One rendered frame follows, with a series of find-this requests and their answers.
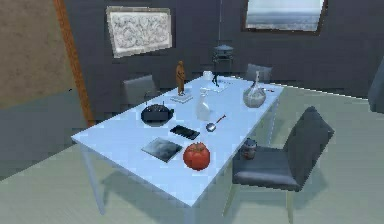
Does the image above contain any red tomato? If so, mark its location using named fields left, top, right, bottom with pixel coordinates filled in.
left=182, top=142, right=211, bottom=172

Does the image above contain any dark jam jar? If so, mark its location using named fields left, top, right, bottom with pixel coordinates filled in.
left=240, top=137, right=258, bottom=161

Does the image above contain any white ceramic vase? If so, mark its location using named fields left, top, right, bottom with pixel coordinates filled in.
left=195, top=88, right=213, bottom=122

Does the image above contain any black remote control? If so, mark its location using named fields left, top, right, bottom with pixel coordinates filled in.
left=169, top=124, right=201, bottom=141

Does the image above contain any black round pan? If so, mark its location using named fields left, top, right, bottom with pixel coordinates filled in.
left=140, top=101, right=175, bottom=128

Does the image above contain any brown wooden figure statue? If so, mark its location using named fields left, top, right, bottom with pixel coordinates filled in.
left=175, top=60, right=187, bottom=97

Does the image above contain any grey square plate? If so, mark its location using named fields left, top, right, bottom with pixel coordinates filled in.
left=140, top=137, right=184, bottom=164

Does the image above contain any dark grey dining chair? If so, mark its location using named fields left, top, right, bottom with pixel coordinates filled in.
left=245, top=63, right=273, bottom=84
left=222, top=105, right=336, bottom=224
left=120, top=73, right=161, bottom=110

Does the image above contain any clear glass decanter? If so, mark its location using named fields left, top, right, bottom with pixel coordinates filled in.
left=242, top=70, right=267, bottom=109

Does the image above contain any white dining table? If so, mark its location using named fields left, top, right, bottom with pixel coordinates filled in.
left=70, top=75, right=285, bottom=224

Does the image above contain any black hanging lamp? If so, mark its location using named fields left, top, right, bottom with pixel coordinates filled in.
left=212, top=0, right=235, bottom=75

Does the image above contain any brown framed window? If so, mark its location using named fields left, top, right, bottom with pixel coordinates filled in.
left=241, top=0, right=329, bottom=37

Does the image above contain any brown room door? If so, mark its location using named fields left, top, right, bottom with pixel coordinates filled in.
left=0, top=0, right=97, bottom=128

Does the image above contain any silver spoon red handle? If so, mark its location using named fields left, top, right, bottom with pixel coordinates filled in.
left=205, top=114, right=227, bottom=133

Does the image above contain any grey framed wall picture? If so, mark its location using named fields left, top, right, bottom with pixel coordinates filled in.
left=105, top=5, right=174, bottom=59

